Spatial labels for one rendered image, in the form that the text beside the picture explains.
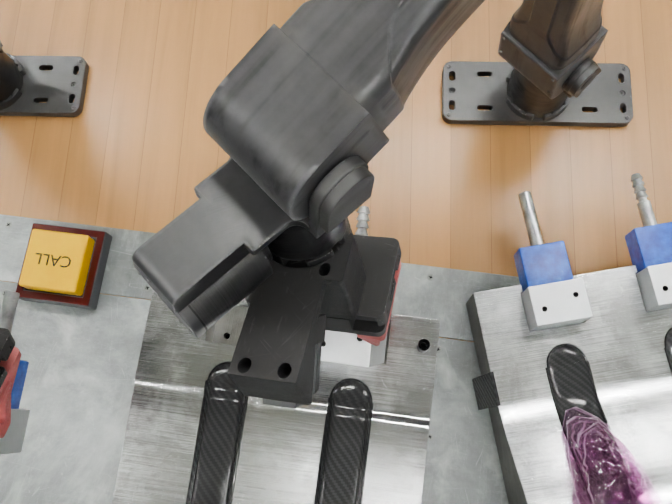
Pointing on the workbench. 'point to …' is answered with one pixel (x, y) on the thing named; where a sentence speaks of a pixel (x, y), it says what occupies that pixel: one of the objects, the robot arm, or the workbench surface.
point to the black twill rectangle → (486, 391)
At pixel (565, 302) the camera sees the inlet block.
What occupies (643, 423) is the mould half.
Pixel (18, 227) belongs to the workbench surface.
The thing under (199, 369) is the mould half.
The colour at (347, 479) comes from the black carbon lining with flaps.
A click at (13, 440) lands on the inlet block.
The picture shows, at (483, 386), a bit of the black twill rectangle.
